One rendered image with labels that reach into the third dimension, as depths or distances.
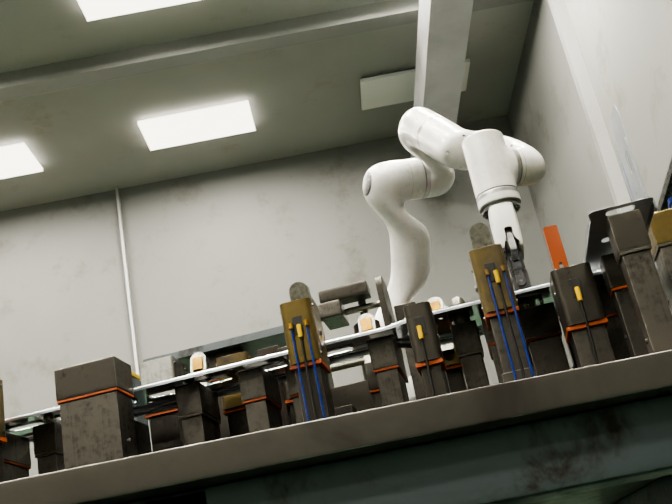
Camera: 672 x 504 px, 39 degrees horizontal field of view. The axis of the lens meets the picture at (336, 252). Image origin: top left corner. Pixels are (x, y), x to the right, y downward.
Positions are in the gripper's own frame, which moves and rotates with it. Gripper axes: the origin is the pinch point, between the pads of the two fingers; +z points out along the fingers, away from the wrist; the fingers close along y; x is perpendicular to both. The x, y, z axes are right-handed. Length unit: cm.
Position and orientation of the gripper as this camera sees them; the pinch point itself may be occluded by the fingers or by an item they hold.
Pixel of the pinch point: (521, 282)
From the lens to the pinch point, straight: 185.0
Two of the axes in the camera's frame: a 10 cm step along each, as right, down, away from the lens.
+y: -2.0, -3.3, -9.2
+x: 9.6, -2.4, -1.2
